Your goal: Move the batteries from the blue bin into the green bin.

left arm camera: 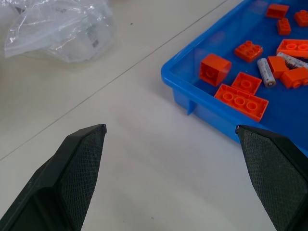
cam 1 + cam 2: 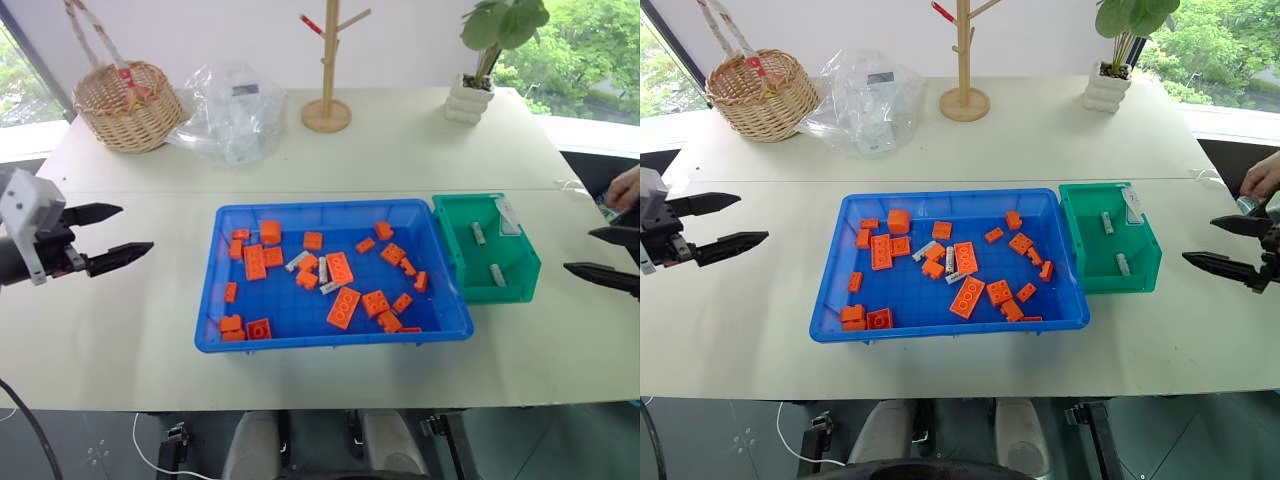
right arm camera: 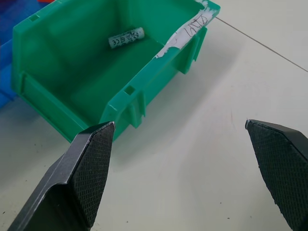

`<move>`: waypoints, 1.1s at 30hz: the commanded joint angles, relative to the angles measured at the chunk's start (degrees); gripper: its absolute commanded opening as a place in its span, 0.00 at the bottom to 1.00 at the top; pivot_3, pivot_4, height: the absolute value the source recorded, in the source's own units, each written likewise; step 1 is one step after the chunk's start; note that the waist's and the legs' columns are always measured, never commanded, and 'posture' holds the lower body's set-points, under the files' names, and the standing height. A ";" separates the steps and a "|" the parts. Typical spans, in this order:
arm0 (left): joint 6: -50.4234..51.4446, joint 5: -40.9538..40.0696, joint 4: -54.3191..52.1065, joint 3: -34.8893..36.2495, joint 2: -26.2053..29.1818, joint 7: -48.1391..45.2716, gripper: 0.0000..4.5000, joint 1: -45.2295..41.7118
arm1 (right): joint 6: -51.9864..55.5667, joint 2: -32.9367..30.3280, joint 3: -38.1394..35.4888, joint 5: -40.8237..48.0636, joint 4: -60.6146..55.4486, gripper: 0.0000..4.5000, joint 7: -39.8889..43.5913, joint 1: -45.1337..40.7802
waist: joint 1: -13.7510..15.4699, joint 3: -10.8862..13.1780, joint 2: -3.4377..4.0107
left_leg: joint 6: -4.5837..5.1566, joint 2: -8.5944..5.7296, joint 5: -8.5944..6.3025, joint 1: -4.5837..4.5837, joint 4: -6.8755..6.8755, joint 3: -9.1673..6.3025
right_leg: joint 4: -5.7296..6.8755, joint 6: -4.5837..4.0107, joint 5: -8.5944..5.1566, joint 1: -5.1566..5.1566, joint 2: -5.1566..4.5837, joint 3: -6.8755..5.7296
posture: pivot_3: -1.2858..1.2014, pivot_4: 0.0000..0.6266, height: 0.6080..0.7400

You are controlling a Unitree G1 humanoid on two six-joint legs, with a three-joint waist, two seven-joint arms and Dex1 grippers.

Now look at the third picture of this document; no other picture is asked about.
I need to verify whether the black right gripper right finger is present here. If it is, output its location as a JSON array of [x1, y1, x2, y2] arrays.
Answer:
[[244, 119, 308, 231]]

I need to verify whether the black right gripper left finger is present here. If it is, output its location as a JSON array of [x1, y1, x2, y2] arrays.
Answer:
[[6, 121, 116, 231]]

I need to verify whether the green plastic storage bin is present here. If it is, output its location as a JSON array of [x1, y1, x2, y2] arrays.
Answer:
[[11, 0, 221, 143]]

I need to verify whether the blue plastic storage bin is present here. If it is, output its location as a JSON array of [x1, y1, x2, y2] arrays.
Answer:
[[0, 0, 53, 109]]

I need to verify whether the white AA battery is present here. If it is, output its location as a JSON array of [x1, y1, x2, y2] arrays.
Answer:
[[108, 27, 145, 50]]

